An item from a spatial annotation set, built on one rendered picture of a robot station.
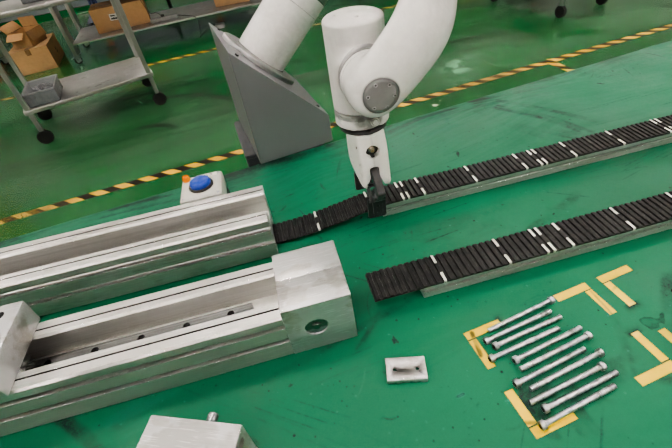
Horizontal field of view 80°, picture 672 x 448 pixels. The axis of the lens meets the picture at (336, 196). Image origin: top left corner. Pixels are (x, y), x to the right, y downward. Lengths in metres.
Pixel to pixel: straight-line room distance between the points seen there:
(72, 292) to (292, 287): 0.40
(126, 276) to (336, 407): 0.39
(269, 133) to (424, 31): 0.50
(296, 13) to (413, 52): 0.49
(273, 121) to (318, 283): 0.47
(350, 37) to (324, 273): 0.31
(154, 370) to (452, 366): 0.37
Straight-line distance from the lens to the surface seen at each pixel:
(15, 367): 0.65
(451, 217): 0.74
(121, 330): 0.65
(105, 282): 0.76
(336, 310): 0.53
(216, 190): 0.80
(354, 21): 0.55
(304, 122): 0.93
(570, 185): 0.86
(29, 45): 5.58
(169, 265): 0.72
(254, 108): 0.88
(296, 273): 0.55
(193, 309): 0.61
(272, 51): 0.96
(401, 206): 0.75
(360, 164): 0.63
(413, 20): 0.50
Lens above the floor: 1.28
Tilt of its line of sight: 39 degrees down
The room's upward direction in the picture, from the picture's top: 9 degrees counter-clockwise
